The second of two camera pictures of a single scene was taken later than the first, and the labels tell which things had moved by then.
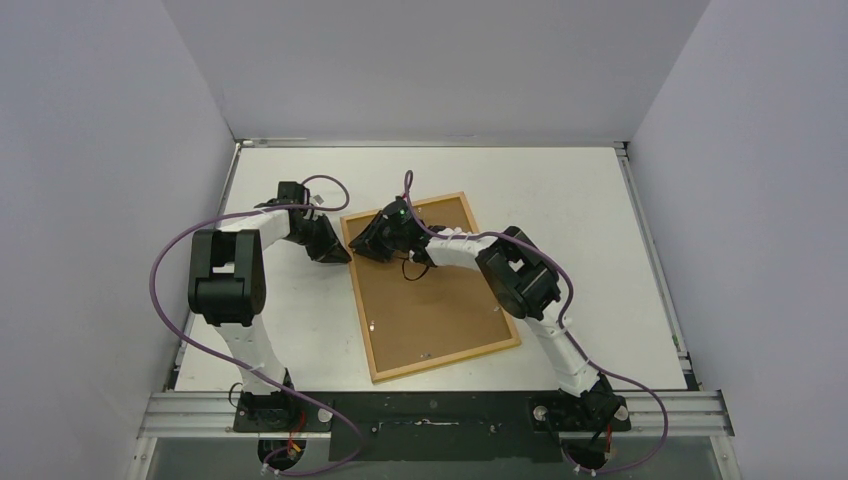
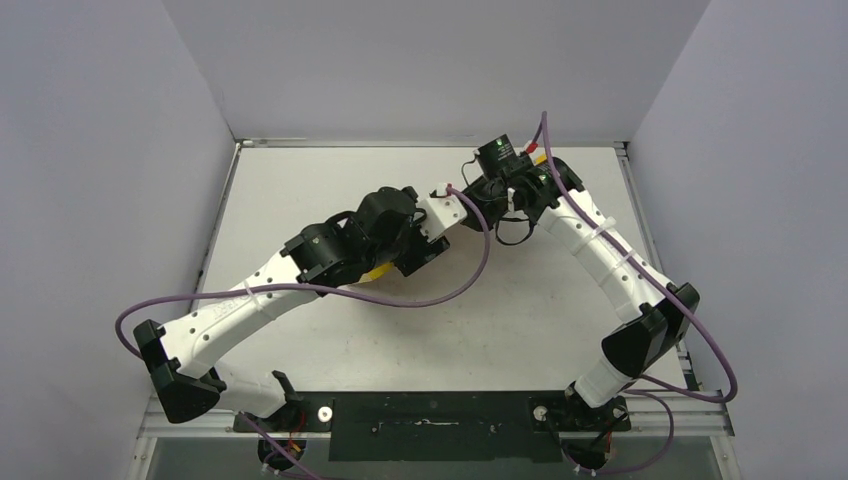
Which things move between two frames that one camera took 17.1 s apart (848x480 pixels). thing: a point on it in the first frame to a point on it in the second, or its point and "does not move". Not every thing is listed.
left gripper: [336, 253] to [422, 248]
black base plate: [437, 426] does not move
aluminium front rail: [690, 412] does not move
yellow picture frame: [514, 342] to [376, 272]
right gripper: [378, 231] to [479, 208]
